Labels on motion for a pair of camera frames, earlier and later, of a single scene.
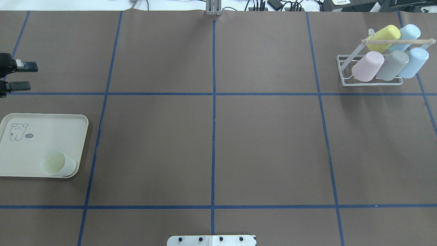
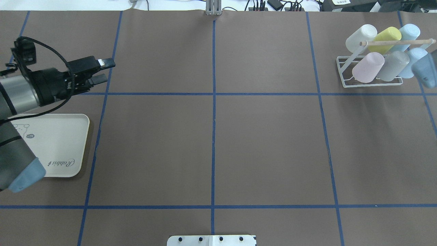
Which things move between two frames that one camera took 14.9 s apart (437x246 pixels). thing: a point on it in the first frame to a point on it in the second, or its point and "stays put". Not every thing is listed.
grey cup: x=393 y=64 stays put
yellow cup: x=390 y=32 stays put
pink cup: x=366 y=68 stays put
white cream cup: x=55 y=162 to x=360 y=41
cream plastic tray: x=25 y=138 stays put
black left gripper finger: x=6 y=87 to x=86 y=85
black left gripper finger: x=8 y=66 to x=88 y=65
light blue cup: x=418 y=56 stays put
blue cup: x=408 y=32 stays put
